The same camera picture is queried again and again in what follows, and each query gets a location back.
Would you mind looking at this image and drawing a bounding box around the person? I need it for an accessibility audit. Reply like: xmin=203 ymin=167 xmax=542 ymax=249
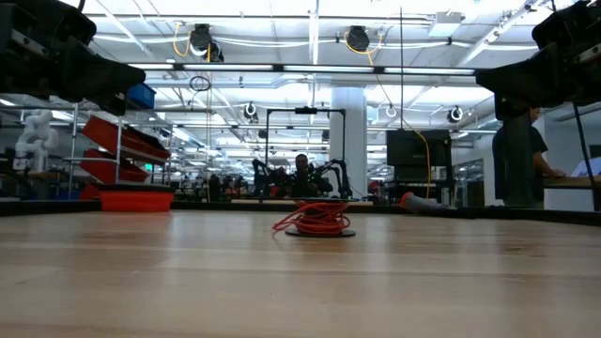
xmin=286 ymin=153 xmax=332 ymax=199
xmin=491 ymin=105 xmax=568 ymax=208

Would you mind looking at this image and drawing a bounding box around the black labelled cable spool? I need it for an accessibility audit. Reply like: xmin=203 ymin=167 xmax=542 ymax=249
xmin=284 ymin=197 xmax=357 ymax=238

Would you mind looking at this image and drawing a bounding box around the yellow hanging cable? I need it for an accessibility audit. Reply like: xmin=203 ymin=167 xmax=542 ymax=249
xmin=345 ymin=32 xmax=432 ymax=199

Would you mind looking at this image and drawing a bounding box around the open laptop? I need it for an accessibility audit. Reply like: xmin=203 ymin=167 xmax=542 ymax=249
xmin=570 ymin=157 xmax=601 ymax=178

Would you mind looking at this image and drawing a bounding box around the thin red wire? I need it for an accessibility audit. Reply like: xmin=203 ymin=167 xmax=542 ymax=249
xmin=270 ymin=201 xmax=352 ymax=237

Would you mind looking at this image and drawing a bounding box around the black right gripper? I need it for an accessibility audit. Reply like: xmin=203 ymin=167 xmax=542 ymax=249
xmin=475 ymin=0 xmax=601 ymax=122

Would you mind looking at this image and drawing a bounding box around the red plastic bin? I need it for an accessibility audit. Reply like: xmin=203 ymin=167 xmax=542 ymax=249
xmin=98 ymin=183 xmax=175 ymax=212

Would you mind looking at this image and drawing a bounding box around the red shelf bin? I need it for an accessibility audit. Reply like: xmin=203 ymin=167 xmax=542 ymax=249
xmin=82 ymin=115 xmax=172 ymax=165
xmin=78 ymin=148 xmax=150 ymax=184

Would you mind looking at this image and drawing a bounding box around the grey work glove red cuff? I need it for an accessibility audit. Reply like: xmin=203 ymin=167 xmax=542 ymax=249
xmin=398 ymin=191 xmax=450 ymax=215

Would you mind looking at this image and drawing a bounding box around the wooden workbench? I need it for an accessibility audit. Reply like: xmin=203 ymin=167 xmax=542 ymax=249
xmin=543 ymin=175 xmax=601 ymax=212

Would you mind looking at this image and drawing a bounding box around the black gantry frame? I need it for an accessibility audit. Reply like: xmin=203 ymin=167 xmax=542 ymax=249
xmin=264 ymin=106 xmax=347 ymax=198

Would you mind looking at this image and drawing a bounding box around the black ceiling cable reel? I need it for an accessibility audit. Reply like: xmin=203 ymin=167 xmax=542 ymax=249
xmin=189 ymin=23 xmax=224 ymax=63
xmin=345 ymin=25 xmax=372 ymax=53

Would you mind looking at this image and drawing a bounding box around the long overhead light bar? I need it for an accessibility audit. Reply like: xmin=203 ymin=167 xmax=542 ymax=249
xmin=126 ymin=62 xmax=478 ymax=76

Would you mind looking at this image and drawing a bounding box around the black aluminium table frame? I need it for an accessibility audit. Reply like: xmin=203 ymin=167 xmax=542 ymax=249
xmin=0 ymin=197 xmax=601 ymax=227

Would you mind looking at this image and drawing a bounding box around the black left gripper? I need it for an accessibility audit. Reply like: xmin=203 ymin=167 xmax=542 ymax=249
xmin=0 ymin=0 xmax=146 ymax=117

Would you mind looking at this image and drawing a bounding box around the black equipment cabinet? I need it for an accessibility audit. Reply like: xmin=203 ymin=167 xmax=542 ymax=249
xmin=385 ymin=129 xmax=454 ymax=182

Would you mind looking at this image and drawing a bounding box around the white building column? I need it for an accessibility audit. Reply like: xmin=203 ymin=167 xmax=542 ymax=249
xmin=329 ymin=86 xmax=369 ymax=198

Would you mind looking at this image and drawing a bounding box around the metal shelf rack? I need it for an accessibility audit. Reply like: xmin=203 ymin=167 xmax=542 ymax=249
xmin=64 ymin=100 xmax=176 ymax=201

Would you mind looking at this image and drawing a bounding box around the blue plastic bin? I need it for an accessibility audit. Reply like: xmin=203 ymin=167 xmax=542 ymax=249
xmin=125 ymin=83 xmax=157 ymax=110

